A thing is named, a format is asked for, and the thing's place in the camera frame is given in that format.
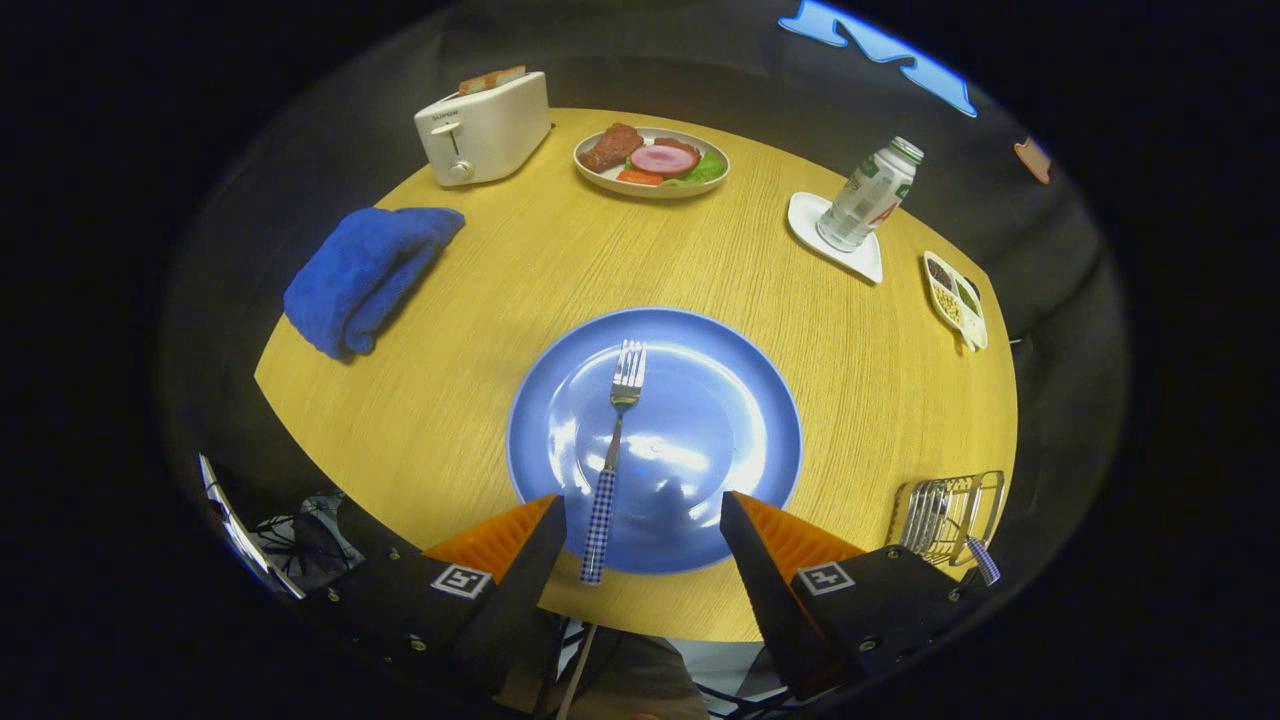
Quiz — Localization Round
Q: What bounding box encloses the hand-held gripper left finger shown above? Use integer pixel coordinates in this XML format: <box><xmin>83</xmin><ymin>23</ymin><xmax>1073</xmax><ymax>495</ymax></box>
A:
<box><xmin>300</xmin><ymin>493</ymin><xmax>568</xmax><ymax>701</ymax></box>

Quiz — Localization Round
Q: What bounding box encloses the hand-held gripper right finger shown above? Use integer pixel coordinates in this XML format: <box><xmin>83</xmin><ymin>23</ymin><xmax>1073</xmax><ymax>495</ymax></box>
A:
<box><xmin>720</xmin><ymin>490</ymin><xmax>1001</xmax><ymax>701</ymax></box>

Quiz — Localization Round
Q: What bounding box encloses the fork with checked handle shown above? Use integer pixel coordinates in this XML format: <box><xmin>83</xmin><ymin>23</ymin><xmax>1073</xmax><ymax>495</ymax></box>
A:
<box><xmin>579</xmin><ymin>340</ymin><xmax>648</xmax><ymax>586</ymax></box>

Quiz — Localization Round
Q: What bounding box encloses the person's trouser leg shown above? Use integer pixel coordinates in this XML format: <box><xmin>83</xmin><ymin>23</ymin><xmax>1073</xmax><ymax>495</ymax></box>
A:
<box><xmin>545</xmin><ymin>635</ymin><xmax>711</xmax><ymax>720</ymax></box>

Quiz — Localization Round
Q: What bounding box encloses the blue round plate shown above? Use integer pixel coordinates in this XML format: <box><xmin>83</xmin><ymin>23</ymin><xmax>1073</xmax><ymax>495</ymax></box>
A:
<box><xmin>506</xmin><ymin>307</ymin><xmax>804</xmax><ymax>576</ymax></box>

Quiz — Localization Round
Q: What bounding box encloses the black chair base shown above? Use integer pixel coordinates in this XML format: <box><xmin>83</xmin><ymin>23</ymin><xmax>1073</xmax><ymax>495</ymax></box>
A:
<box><xmin>250</xmin><ymin>490</ymin><xmax>346</xmax><ymax>561</ymax></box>

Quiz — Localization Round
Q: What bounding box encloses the white divided condiment dish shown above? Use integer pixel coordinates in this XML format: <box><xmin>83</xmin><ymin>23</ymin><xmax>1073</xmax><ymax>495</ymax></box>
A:
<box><xmin>923</xmin><ymin>250</ymin><xmax>990</xmax><ymax>353</ymax></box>

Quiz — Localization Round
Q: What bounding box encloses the blue towel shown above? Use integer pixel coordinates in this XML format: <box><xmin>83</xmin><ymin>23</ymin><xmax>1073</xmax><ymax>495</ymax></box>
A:
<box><xmin>283</xmin><ymin>207</ymin><xmax>467</xmax><ymax>361</ymax></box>

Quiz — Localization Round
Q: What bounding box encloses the white square coaster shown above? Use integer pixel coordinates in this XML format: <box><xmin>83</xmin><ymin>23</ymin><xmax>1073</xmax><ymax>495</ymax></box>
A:
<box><xmin>787</xmin><ymin>192</ymin><xmax>884</xmax><ymax>285</ymax></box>

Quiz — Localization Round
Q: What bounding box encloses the white drink bottle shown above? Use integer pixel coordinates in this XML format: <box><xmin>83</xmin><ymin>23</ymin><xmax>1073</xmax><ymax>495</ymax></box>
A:
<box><xmin>816</xmin><ymin>137</ymin><xmax>925</xmax><ymax>253</ymax></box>

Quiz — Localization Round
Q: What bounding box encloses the white oval food plate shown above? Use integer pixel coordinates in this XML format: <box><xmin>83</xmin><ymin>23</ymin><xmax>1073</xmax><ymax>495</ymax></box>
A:
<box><xmin>573</xmin><ymin>126</ymin><xmax>731</xmax><ymax>199</ymax></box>

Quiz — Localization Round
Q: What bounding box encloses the green lettuce leaf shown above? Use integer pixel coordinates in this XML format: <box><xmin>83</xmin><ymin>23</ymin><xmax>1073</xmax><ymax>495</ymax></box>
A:
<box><xmin>665</xmin><ymin>150</ymin><xmax>728</xmax><ymax>188</ymax></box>

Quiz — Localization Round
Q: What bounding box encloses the pink ham slice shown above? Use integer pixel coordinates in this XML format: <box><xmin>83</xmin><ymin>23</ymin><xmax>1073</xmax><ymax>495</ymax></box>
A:
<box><xmin>630</xmin><ymin>143</ymin><xmax>701</xmax><ymax>178</ymax></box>

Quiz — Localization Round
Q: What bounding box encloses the brown meat piece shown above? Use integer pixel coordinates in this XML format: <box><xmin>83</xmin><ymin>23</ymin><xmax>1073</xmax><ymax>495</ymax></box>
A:
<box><xmin>578</xmin><ymin>123</ymin><xmax>646</xmax><ymax>174</ymax></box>

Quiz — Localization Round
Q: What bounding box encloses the white toaster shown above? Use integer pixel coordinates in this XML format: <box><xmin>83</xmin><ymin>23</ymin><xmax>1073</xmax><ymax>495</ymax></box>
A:
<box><xmin>414</xmin><ymin>70</ymin><xmax>553</xmax><ymax>188</ymax></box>

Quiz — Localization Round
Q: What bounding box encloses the toast slice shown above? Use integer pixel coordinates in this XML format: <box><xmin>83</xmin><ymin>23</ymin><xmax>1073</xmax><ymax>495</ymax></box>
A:
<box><xmin>458</xmin><ymin>65</ymin><xmax>527</xmax><ymax>97</ymax></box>

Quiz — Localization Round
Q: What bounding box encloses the metal wire cutlery rack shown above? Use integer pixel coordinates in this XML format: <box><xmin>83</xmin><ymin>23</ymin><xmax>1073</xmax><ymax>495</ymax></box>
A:
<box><xmin>886</xmin><ymin>471</ymin><xmax>1006</xmax><ymax>568</ymax></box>

